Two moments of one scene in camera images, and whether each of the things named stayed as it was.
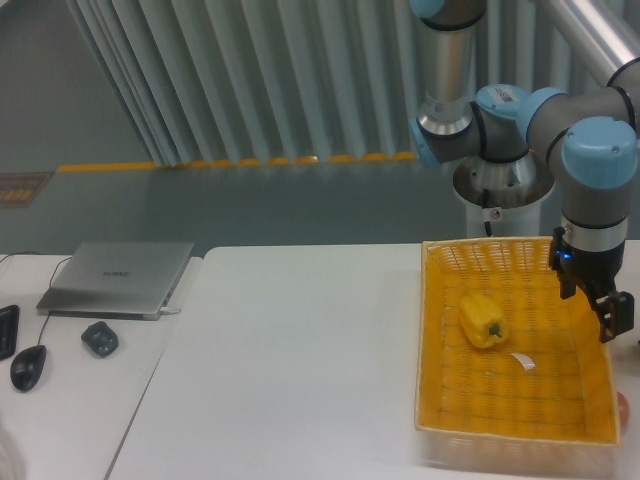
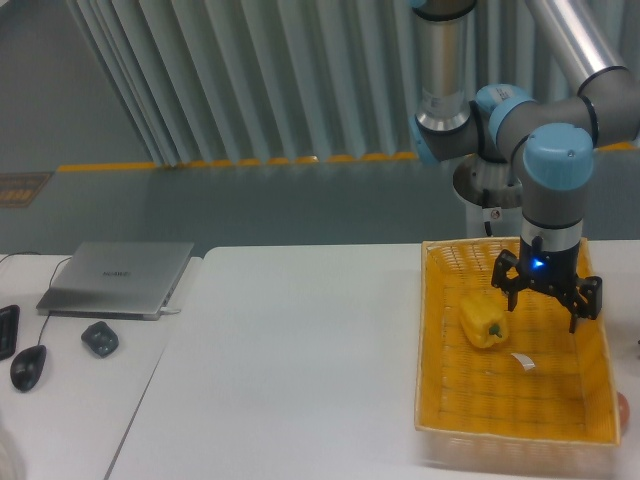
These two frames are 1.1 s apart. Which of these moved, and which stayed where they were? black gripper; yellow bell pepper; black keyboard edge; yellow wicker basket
Moved: black gripper
Stayed: yellow bell pepper; black keyboard edge; yellow wicker basket
